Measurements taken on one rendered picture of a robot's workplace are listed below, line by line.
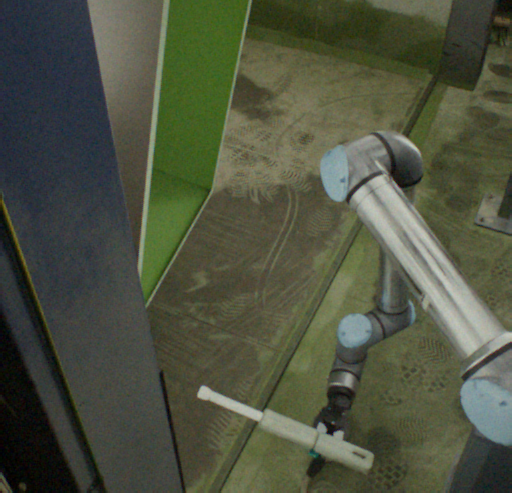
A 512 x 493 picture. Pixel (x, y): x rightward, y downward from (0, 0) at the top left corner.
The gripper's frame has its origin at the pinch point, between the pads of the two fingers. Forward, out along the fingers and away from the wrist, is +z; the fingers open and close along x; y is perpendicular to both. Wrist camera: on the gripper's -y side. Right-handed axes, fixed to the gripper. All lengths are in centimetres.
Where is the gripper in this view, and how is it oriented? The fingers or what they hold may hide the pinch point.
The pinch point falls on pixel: (323, 453)
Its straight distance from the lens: 200.8
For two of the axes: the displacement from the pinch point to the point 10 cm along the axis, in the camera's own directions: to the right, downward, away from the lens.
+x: -9.3, -3.8, 0.6
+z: -3.2, 7.0, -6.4
